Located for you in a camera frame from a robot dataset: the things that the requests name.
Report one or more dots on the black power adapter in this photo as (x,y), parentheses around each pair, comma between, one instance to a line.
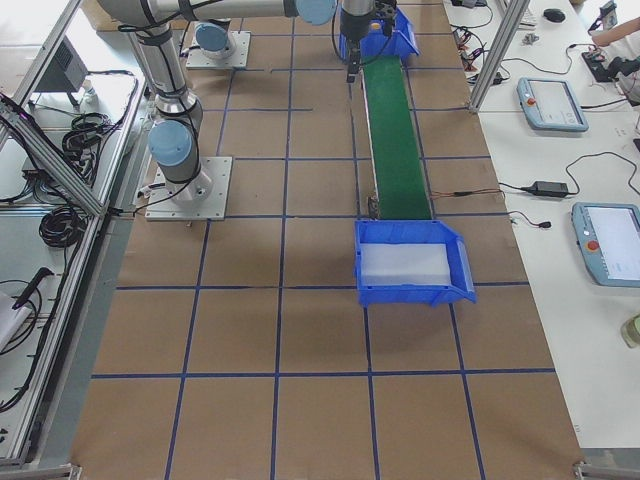
(550,189)

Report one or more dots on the green conveyor belt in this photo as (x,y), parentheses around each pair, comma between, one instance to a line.
(399,176)

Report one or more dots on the upper teach pendant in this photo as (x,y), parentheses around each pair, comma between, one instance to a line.
(550,105)

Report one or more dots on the aluminium frame post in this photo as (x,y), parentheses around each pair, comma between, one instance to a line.
(503,38)

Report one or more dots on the black computer mouse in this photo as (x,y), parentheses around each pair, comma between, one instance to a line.
(554,15)

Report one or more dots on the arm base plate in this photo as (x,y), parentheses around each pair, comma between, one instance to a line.
(203,198)
(212,49)

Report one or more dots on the blue bin near right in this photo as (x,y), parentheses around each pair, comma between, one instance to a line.
(415,232)

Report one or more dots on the teach pendant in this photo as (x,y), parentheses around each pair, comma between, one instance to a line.
(607,235)
(550,105)

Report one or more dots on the lower teach pendant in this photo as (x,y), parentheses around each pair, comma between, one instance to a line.
(607,235)

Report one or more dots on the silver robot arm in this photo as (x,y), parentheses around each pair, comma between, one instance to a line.
(217,14)
(174,142)

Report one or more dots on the blue bin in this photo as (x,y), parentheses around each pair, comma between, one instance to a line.
(415,232)
(401,43)

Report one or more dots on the blue bin far left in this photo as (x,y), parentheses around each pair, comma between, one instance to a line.
(401,43)

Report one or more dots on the white foam pad right bin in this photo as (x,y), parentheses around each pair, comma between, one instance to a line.
(404,264)

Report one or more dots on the grey control box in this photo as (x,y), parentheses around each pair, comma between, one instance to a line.
(66,71)

